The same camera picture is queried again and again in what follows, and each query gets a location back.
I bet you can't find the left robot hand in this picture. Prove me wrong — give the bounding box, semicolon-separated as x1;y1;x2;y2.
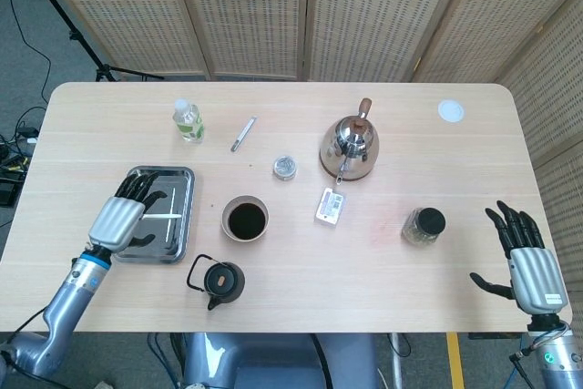
86;172;169;256

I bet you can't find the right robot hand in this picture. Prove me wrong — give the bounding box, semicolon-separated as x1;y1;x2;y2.
469;200;570;317

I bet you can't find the stainless steel tray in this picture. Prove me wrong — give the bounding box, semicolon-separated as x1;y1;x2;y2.
111;164;197;266

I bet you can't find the black cast iron teapot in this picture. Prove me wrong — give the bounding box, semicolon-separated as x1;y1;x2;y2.
186;253;246;312

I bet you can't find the cup of dark tea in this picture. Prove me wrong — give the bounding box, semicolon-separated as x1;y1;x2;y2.
220;195;270;243

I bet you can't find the black floor box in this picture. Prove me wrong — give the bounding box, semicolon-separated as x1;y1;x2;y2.
0;181;19;207

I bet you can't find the glass jar with black lid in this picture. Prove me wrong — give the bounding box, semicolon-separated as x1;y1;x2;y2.
400;207;447;247

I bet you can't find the clear plastic water bottle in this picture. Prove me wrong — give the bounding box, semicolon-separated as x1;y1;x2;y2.
171;97;205;144

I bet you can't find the silver pen tool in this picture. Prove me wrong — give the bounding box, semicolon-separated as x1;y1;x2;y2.
230;115;259;153

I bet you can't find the small round metal tin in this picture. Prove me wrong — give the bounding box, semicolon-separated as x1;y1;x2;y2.
271;155;300;180

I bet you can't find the white round table grommet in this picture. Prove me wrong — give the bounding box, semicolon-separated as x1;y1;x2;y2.
437;98;467;124

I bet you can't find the black tripod stand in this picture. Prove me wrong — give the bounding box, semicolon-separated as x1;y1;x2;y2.
13;0;165;85

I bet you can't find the grey robot torso base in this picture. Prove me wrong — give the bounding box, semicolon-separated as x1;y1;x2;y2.
179;332;382;389

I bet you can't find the stainless steel gooseneck kettle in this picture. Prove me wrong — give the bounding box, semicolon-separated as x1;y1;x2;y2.
318;97;379;185

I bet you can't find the woven folding screen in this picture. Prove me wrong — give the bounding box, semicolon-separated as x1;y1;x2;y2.
26;0;583;312

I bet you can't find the power strip with cables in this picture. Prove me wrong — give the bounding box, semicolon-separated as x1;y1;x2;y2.
0;106;46;180

